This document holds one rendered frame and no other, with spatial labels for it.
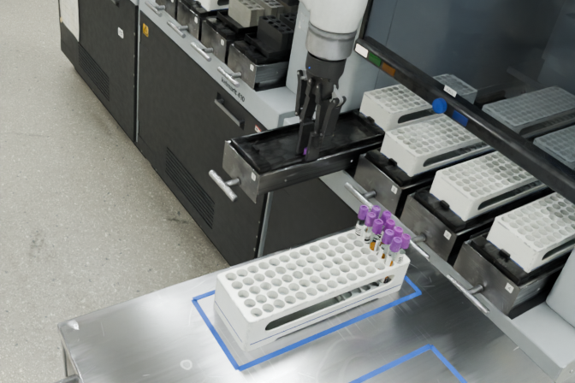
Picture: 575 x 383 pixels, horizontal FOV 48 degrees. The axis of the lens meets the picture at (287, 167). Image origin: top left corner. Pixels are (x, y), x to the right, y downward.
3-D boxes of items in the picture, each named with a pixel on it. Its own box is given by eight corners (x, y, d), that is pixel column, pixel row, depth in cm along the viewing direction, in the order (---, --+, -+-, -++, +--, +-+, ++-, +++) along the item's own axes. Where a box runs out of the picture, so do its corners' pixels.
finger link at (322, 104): (330, 79, 126) (335, 81, 125) (325, 131, 131) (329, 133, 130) (315, 82, 124) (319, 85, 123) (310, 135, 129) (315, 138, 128)
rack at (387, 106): (443, 93, 169) (450, 73, 166) (471, 112, 163) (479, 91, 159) (357, 114, 153) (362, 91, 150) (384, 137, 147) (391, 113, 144)
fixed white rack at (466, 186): (518, 162, 147) (528, 140, 143) (554, 188, 140) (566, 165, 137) (426, 196, 131) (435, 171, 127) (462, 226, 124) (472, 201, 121)
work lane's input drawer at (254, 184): (440, 109, 176) (449, 80, 171) (477, 136, 168) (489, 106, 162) (203, 172, 137) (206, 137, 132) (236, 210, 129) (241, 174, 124)
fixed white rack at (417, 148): (468, 128, 156) (477, 106, 152) (500, 150, 150) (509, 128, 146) (376, 156, 140) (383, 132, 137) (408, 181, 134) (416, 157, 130)
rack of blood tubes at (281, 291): (364, 250, 112) (373, 222, 109) (402, 288, 106) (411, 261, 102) (211, 303, 97) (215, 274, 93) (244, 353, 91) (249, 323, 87)
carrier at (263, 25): (286, 54, 170) (289, 33, 167) (279, 55, 169) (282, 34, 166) (262, 36, 177) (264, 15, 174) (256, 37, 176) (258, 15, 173)
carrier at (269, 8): (275, 27, 183) (278, 7, 180) (269, 28, 182) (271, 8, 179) (253, 11, 191) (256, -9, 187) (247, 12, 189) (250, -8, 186)
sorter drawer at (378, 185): (540, 120, 180) (552, 92, 175) (582, 147, 171) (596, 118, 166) (337, 185, 141) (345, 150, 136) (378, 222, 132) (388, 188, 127)
